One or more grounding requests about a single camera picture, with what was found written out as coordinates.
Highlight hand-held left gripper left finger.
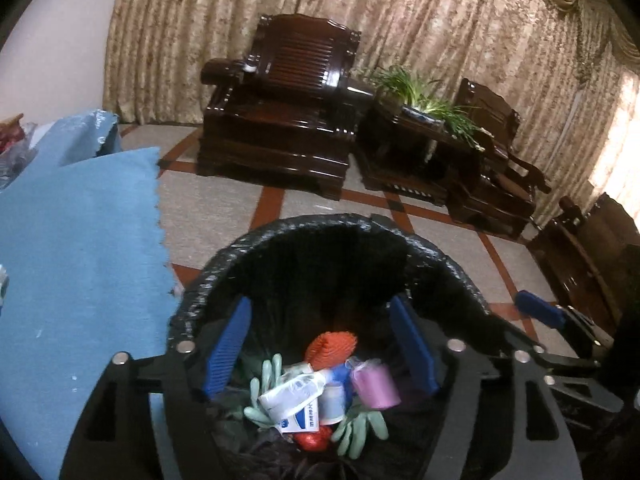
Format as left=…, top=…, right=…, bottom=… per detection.
left=59, top=296, right=253, bottom=480

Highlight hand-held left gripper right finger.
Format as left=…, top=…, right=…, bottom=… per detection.
left=389, top=294, right=583, bottom=480

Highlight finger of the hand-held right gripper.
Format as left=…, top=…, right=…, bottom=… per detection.
left=515, top=290, right=613, bottom=348
left=530, top=342, right=626, bottom=413

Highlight green rubber glove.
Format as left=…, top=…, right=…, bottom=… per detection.
left=243, top=354, right=286, bottom=431
left=330, top=405, right=390, bottom=460

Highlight pale purple plastic roll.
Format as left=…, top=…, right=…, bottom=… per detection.
left=349, top=358, right=402, bottom=410

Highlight white and blue packet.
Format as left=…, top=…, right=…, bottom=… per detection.
left=257, top=367, right=331, bottom=433

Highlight orange mesh object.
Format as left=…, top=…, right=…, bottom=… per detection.
left=305, top=331, right=358, bottom=368

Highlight white paper cup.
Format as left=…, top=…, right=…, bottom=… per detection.
left=317, top=382, right=348, bottom=423

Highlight black bin with liner bag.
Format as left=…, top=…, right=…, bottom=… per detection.
left=167, top=212, right=506, bottom=480

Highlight red plastic wrapper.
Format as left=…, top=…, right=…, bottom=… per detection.
left=292, top=425, right=333, bottom=453

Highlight dark wooden chair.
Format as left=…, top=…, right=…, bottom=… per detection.
left=527, top=192, right=640, bottom=341

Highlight dark wooden armchair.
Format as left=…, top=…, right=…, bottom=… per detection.
left=445, top=77, right=552, bottom=241
left=196, top=13, right=376, bottom=201

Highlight blue felt tablecloth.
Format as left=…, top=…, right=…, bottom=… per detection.
left=0, top=146, right=185, bottom=480

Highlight dark wooden side table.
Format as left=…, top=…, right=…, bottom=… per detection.
left=356, top=95, right=488, bottom=206

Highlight potted green plant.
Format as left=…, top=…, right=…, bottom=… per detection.
left=367, top=64, right=486, bottom=151

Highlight shiny blue table cover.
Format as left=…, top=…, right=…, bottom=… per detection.
left=27, top=109, right=122, bottom=168

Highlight glass bowl of fruit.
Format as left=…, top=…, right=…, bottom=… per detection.
left=0, top=114, right=41, bottom=188

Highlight beige patterned curtain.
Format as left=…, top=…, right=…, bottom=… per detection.
left=102, top=0, right=640, bottom=226

